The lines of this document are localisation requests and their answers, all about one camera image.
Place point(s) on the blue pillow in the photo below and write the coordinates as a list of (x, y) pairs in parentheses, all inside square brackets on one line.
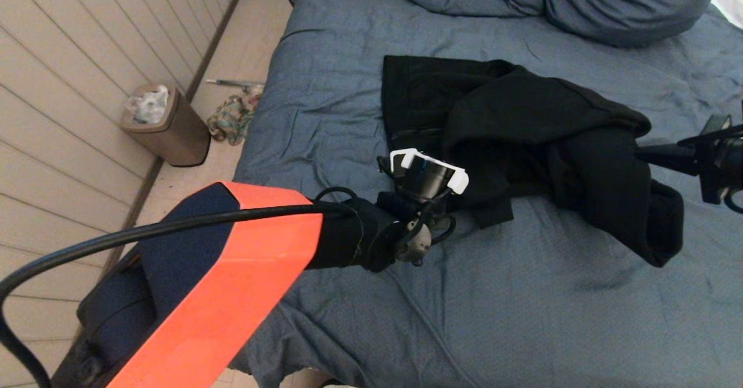
[(627, 4)]

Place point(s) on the brown trash bin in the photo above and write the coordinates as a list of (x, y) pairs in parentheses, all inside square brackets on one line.
[(174, 138)]

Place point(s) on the black garment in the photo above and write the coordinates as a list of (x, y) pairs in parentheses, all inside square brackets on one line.
[(522, 121)]

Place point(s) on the colourful rag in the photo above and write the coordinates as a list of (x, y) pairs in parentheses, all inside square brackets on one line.
[(229, 121)]

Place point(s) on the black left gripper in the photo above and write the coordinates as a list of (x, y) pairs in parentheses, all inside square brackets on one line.
[(390, 203)]

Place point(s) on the clear plastic bin bag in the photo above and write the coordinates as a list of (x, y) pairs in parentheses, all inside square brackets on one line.
[(148, 106)]

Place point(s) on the thin stick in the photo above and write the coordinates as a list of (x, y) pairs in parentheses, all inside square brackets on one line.
[(232, 82)]

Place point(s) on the blue bed sheet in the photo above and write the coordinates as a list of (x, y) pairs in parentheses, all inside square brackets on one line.
[(522, 318)]

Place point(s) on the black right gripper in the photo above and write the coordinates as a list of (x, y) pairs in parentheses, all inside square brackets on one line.
[(717, 167)]

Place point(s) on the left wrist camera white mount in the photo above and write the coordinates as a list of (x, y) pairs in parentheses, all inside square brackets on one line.
[(429, 179)]

